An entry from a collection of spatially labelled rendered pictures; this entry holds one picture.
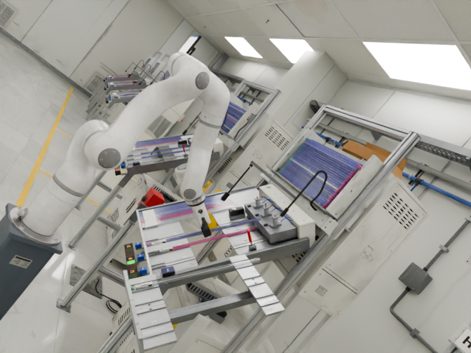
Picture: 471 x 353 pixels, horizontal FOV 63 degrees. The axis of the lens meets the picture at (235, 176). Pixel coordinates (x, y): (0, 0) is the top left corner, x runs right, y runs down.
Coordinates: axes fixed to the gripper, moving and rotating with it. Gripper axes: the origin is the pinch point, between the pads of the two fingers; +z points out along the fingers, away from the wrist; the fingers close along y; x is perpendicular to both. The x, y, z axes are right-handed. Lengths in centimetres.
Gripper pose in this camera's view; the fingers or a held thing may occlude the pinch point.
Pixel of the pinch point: (206, 231)
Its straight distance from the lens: 169.9
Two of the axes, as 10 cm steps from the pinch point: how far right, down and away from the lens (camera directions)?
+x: -9.2, 3.5, -2.0
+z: 2.4, 8.8, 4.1
